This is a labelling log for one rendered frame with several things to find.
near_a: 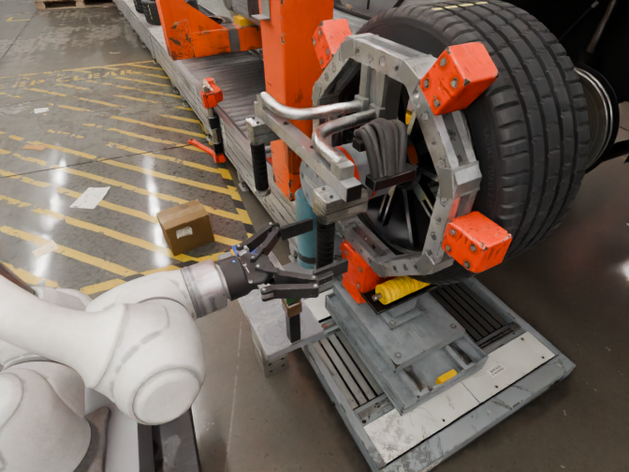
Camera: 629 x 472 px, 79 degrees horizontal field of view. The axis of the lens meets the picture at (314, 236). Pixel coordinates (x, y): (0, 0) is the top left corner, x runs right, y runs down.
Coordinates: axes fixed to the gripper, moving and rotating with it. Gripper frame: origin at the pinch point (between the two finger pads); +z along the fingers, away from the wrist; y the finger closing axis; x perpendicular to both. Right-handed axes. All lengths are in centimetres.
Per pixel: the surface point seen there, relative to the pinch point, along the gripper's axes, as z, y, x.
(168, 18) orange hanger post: 21, -248, -5
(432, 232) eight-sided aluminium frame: 20.8, 7.5, 0.4
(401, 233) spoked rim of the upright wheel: 34.0, -14.4, -21.6
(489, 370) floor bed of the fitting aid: 61, 14, -75
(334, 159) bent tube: 2.2, -0.7, 17.6
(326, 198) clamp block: -0.4, 1.2, 11.9
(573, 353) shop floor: 102, 22, -83
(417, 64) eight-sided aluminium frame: 21.6, -5.7, 28.8
